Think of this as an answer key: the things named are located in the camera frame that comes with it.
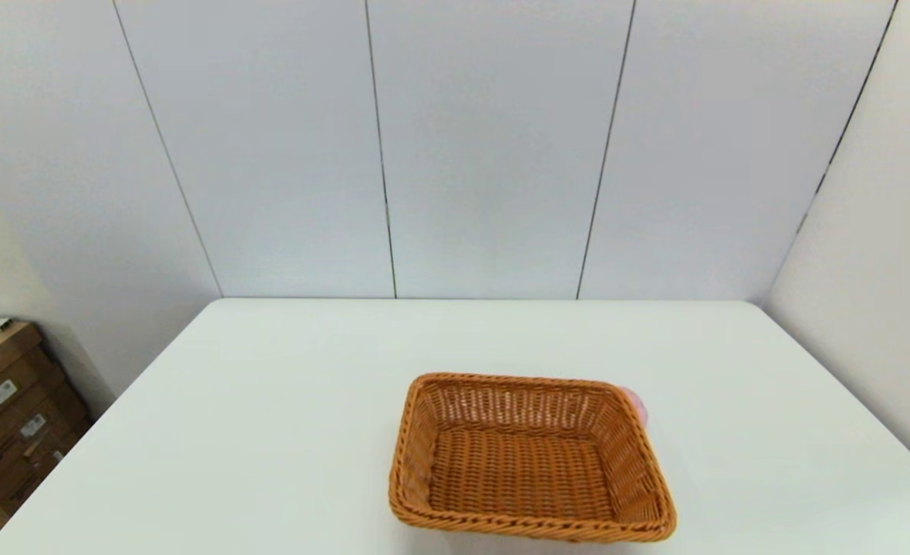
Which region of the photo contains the orange woven wicker basket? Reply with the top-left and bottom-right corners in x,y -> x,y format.
388,372 -> 677,543

